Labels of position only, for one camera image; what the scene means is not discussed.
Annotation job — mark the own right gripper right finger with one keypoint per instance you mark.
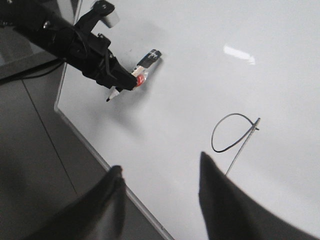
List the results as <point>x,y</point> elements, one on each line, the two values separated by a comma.
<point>230,214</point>

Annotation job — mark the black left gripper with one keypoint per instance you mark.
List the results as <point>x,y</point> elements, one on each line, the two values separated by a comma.
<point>90,54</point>

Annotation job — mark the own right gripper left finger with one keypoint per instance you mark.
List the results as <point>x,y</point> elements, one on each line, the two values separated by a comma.
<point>104,205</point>

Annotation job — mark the red magnet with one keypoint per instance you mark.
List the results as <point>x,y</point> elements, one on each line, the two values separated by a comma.
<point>141,78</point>

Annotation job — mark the black whiteboard marker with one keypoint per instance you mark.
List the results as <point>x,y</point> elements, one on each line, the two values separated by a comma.
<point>150,58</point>

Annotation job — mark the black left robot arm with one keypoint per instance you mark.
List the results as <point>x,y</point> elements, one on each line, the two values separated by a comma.
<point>33,21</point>

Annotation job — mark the white whiteboard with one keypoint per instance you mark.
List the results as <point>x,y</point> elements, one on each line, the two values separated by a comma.
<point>237,79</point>

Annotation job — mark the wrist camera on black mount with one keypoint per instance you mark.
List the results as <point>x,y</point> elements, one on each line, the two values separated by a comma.
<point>102,11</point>

